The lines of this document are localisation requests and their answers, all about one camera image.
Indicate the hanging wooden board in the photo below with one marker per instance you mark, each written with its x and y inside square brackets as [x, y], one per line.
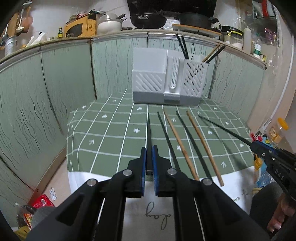
[12, 25]

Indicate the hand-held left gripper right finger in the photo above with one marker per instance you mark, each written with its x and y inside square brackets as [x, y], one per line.
[155, 171]

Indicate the dark oil bottle red cap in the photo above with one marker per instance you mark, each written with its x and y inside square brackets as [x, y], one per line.
[259, 139]

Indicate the wooden chopstick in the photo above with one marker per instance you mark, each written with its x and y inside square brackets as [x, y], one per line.
[180, 144]
[203, 143]
[211, 53]

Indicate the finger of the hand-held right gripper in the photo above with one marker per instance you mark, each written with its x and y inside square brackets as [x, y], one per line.
[261, 144]
[263, 154]

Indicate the white cooking pot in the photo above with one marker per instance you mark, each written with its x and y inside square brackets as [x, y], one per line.
[108, 25]

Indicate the white metal bracket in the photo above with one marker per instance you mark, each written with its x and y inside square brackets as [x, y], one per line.
[52, 193]

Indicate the yellow lid jar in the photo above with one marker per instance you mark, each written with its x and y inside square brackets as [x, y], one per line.
[277, 133]

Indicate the person's right hand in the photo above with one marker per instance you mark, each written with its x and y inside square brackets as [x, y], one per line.
[278, 219]

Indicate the yellow microwave oven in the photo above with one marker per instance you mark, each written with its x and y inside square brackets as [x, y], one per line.
[81, 26]

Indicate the black wok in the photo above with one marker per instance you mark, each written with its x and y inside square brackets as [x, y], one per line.
[148, 20]

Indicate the black cast iron pan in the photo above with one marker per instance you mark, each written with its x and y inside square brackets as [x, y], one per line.
[196, 20]

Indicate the clear plastic bags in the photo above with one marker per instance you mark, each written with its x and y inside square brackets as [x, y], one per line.
[263, 20]

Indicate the red snack packet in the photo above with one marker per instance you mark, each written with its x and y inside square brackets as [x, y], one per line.
[42, 202]

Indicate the white grey utensil holder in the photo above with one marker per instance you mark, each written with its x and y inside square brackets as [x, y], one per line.
[150, 81]

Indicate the hanging white ladle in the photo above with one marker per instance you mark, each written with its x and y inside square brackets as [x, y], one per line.
[20, 26]

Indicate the wooden cutting board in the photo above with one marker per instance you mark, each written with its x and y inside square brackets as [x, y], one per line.
[198, 33]

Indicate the yellow oil jug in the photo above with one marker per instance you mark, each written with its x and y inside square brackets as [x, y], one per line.
[257, 164]

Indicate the black range hood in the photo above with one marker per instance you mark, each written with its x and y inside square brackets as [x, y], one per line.
[171, 7]

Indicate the green glass bottle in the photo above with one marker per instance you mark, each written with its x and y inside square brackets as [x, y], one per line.
[60, 33]

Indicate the blender jar with black lid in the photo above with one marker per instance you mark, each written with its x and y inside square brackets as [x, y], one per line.
[232, 41]

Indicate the green checked tablecloth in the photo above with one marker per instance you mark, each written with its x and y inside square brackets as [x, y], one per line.
[111, 139]

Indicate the black chopstick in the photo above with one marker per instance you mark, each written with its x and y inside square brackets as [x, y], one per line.
[181, 46]
[149, 139]
[165, 136]
[192, 141]
[185, 47]
[216, 53]
[226, 130]

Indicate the white squeeze bottle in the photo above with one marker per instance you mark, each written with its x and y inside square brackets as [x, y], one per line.
[247, 40]

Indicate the white pipe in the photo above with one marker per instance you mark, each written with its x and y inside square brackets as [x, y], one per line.
[283, 92]

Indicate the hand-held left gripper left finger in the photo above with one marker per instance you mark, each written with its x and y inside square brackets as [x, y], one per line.
[143, 171]

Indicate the kitchen counter with green panels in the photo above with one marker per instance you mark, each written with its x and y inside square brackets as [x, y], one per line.
[69, 69]

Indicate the white paper packets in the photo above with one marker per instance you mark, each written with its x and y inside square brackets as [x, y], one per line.
[37, 39]

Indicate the green label bottle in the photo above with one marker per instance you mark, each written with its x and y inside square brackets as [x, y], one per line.
[257, 49]

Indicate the metal canister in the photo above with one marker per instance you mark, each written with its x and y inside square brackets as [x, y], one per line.
[10, 46]

